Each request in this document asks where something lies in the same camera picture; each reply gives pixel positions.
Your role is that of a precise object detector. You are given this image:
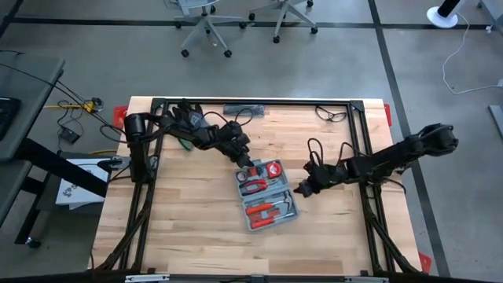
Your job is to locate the black power adapter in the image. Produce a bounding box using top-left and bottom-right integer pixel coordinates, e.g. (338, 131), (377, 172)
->
(57, 127), (83, 145)

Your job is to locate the yellow cable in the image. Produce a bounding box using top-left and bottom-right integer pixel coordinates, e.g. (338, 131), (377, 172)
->
(42, 97), (105, 116)

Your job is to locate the black right camera cable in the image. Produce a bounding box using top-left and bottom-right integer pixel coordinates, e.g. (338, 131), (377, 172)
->
(306, 137), (358, 169)

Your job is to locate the silver metal bracket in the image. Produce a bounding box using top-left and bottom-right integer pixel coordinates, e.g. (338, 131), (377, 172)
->
(344, 276), (389, 283)
(124, 274), (171, 283)

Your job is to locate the white cable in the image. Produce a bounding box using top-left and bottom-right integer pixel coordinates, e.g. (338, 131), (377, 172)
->
(441, 11), (503, 96)

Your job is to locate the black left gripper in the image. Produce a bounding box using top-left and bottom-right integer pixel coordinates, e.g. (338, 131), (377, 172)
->
(225, 132), (256, 168)

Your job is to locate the black camera cable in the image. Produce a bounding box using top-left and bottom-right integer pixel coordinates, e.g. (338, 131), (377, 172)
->
(201, 106), (257, 131)
(306, 137), (358, 169)

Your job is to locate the grey mesh office chair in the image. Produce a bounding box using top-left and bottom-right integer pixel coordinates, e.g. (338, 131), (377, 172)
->
(163, 0), (248, 60)

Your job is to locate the grey plastic tool case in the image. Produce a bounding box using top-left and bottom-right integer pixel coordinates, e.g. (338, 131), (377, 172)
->
(234, 158), (300, 233)

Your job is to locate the red tape measure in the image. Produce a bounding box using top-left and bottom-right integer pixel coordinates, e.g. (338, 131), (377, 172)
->
(264, 160), (284, 179)

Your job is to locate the black left camera cable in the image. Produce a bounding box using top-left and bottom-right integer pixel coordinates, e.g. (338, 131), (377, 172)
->
(201, 106), (257, 131)

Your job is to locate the grey desk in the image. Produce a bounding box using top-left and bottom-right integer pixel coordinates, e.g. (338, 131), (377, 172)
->
(0, 50), (66, 163)

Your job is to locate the white round stand base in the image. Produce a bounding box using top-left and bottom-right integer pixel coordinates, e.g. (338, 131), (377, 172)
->
(426, 0), (469, 30)

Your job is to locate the black desk beam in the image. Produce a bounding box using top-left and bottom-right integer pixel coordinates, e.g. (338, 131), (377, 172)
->
(14, 137), (109, 199)

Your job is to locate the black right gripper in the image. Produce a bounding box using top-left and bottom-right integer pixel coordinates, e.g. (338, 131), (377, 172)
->
(293, 164), (340, 199)

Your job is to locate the black aluminium table frame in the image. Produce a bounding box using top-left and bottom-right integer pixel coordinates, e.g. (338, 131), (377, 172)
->
(89, 96), (429, 281)

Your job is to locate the white printed cardboard box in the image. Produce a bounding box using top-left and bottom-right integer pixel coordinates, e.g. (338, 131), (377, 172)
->
(53, 156), (110, 210)

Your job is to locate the black keyboard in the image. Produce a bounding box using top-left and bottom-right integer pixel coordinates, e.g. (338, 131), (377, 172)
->
(0, 96), (22, 142)

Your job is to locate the orange dotted-handle screwdriver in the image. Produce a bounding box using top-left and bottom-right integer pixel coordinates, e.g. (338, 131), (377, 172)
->
(250, 211), (297, 230)

